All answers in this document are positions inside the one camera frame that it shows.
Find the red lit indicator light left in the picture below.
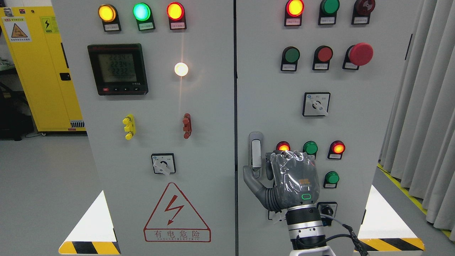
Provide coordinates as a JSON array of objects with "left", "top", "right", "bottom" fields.
[{"left": 166, "top": 2, "right": 187, "bottom": 30}]

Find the green lit indicator light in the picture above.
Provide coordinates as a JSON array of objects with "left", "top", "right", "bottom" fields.
[{"left": 132, "top": 2, "right": 155, "bottom": 31}]

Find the left door selector switch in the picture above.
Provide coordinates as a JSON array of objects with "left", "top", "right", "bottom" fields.
[{"left": 151, "top": 153, "right": 177, "bottom": 176}]

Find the silver cabinet door handle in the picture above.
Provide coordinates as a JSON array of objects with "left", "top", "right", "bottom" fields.
[{"left": 248, "top": 132, "right": 263, "bottom": 179}]

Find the lower white selector switch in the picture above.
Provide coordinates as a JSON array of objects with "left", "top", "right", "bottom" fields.
[{"left": 268, "top": 209, "right": 287, "bottom": 225}]

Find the red electric hazard sign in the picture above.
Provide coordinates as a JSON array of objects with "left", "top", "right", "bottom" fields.
[{"left": 143, "top": 182, "right": 212, "bottom": 242}]

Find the grey curtain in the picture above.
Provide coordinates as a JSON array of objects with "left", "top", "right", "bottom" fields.
[{"left": 380, "top": 0, "right": 455, "bottom": 240}]

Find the black digital power meter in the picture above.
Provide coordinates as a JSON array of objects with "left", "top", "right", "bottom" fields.
[{"left": 87, "top": 43, "right": 149, "bottom": 96}]

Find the green push button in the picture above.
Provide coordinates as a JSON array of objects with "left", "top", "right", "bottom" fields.
[
  {"left": 280, "top": 46, "right": 300, "bottom": 72},
  {"left": 323, "top": 171, "right": 340, "bottom": 188}
]

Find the yellow indicator light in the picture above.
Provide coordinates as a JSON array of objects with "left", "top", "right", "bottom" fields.
[{"left": 98, "top": 4, "right": 121, "bottom": 31}]

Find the red lit indicator middle right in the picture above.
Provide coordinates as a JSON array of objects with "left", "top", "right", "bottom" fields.
[{"left": 327, "top": 140, "right": 346, "bottom": 159}]

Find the red push button upper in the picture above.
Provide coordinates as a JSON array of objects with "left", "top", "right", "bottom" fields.
[{"left": 312, "top": 45, "right": 333, "bottom": 71}]

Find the red emergency stop button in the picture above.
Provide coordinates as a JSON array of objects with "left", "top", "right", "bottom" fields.
[{"left": 342, "top": 42, "right": 374, "bottom": 71}]

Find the yellow safety cabinet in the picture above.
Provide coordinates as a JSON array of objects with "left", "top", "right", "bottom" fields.
[{"left": 1, "top": 6, "right": 86, "bottom": 132}]

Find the upper right selector switch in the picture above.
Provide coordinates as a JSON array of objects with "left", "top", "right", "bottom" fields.
[{"left": 302, "top": 92, "right": 331, "bottom": 117}]

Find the white lit indicator light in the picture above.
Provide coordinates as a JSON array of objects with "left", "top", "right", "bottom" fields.
[{"left": 174, "top": 62, "right": 189, "bottom": 77}]

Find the green indicator top right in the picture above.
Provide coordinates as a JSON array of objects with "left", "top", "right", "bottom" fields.
[{"left": 318, "top": 0, "right": 340, "bottom": 25}]

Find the red terminal connector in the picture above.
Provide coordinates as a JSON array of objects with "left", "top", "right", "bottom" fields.
[{"left": 182, "top": 113, "right": 192, "bottom": 139}]

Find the green indicator middle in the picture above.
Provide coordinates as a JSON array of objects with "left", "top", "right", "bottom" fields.
[{"left": 303, "top": 141, "right": 319, "bottom": 159}]

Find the red lit indicator middle left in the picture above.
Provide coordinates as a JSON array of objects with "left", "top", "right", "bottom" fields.
[{"left": 276, "top": 141, "right": 291, "bottom": 151}]

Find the grey left cabinet door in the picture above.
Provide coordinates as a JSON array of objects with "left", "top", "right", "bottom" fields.
[{"left": 52, "top": 0, "right": 236, "bottom": 256}]

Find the dark red buzzer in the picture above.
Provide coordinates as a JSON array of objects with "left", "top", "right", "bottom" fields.
[{"left": 351, "top": 0, "right": 376, "bottom": 25}]

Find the grey right cabinet door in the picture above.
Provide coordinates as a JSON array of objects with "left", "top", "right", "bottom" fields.
[{"left": 236, "top": 0, "right": 423, "bottom": 256}]

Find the grey cabinet door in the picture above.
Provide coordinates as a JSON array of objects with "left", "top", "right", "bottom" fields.
[
  {"left": 236, "top": 0, "right": 423, "bottom": 256},
  {"left": 52, "top": 0, "right": 236, "bottom": 256}
]

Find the green push button lower right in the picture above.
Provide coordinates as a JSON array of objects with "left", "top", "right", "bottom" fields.
[{"left": 323, "top": 171, "right": 340, "bottom": 188}]

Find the red lit indicator top right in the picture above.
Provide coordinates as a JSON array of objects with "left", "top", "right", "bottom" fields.
[{"left": 284, "top": 0, "right": 305, "bottom": 27}]

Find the yellow terminal connector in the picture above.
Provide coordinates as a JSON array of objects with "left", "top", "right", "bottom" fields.
[{"left": 122, "top": 114, "right": 136, "bottom": 140}]

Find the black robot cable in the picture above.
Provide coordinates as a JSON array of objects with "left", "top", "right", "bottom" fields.
[{"left": 295, "top": 216, "right": 370, "bottom": 256}]

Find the green push button upper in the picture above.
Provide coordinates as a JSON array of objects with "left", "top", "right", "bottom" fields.
[{"left": 280, "top": 46, "right": 300, "bottom": 72}]

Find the black key selector switch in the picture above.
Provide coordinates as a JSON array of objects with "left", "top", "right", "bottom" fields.
[{"left": 317, "top": 202, "right": 338, "bottom": 226}]

